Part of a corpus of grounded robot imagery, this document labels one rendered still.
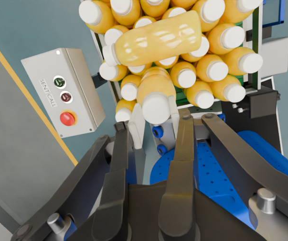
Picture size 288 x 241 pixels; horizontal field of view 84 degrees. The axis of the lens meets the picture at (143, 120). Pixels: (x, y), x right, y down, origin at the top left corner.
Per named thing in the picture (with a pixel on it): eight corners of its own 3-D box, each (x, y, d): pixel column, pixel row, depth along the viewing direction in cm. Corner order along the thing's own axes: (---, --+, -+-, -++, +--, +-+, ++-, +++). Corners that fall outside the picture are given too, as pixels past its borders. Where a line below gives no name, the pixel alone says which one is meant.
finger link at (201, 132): (181, 129, 14) (218, 122, 13) (176, 108, 18) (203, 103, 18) (184, 144, 14) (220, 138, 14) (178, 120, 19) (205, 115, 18)
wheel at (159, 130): (160, 140, 53) (165, 138, 54) (157, 128, 51) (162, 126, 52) (152, 136, 57) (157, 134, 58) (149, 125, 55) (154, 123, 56)
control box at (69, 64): (77, 123, 51) (59, 139, 42) (48, 58, 44) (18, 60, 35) (106, 116, 50) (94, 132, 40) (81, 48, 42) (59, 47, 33)
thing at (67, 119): (65, 125, 40) (63, 127, 39) (59, 112, 39) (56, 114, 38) (78, 123, 40) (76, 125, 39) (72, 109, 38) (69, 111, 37)
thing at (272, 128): (233, 207, 195) (239, 219, 182) (198, 96, 145) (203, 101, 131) (281, 198, 183) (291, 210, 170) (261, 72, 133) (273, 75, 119)
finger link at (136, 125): (142, 148, 17) (135, 149, 17) (145, 121, 23) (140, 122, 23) (133, 123, 16) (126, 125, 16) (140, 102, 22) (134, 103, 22)
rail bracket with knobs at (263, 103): (228, 108, 56) (242, 120, 46) (227, 88, 53) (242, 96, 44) (259, 102, 54) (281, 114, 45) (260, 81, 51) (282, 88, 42)
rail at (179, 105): (124, 116, 55) (122, 120, 52) (123, 115, 54) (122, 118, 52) (251, 90, 48) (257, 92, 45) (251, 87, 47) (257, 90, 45)
